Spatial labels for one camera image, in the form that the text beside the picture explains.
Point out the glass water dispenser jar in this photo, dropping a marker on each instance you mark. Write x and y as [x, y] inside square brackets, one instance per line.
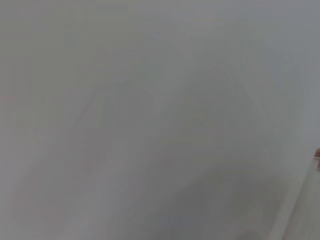
[318, 163]

